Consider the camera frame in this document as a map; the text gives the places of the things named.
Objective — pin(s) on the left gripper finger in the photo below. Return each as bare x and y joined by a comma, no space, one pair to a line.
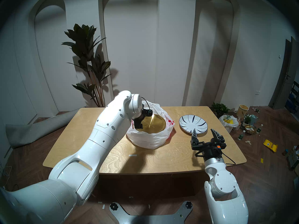
137,124

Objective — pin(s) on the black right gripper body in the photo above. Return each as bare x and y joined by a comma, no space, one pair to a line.
210,150

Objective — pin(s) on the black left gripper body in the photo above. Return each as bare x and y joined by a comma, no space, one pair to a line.
147,113

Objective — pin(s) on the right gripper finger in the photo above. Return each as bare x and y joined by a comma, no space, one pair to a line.
218,138
194,138

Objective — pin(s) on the round gold metal plate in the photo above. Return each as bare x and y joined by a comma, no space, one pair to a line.
154,124

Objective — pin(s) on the white plate dark stripes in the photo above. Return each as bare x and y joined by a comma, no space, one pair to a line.
193,122

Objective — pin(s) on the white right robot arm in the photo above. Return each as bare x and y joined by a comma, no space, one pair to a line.
222,183

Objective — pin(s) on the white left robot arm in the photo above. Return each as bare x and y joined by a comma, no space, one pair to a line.
105,132

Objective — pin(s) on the white trash bag yellow waste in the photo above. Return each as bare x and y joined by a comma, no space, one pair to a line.
229,126

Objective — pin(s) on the white plastic bag red print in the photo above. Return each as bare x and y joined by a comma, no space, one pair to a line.
149,141

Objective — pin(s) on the green bottle white cap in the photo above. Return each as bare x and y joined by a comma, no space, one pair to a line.
240,136

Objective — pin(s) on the small green potted plant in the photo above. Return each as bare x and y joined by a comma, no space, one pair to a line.
220,108

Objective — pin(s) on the tiny potted plant white pot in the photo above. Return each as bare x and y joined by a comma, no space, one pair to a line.
247,119

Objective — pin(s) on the beige round pot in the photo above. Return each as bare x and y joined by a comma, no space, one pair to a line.
242,110

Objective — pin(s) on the teal watering can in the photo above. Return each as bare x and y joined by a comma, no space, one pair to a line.
254,119

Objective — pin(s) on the slim green bottle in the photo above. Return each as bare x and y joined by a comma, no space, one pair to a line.
259,129

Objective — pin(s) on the lying green bottle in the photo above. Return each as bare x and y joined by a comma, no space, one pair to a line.
255,110

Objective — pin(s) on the yellow snack package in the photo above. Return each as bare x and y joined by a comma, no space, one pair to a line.
270,145

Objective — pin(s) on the black star knob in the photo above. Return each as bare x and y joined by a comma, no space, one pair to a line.
114,206
188,204

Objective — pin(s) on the small dark jar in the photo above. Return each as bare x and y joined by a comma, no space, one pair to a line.
285,152

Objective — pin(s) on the cardboard box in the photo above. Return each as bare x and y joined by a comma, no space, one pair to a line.
294,158

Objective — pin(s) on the dark shelf blue crates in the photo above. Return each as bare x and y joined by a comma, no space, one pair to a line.
293,99

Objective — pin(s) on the grey door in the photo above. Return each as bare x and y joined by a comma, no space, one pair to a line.
285,81

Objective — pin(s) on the tall dark leafy plant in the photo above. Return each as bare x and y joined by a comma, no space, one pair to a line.
84,39

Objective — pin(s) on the grey rolled carpet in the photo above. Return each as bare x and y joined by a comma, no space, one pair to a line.
28,132

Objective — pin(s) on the grey metal robot base plate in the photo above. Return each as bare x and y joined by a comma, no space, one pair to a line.
149,218

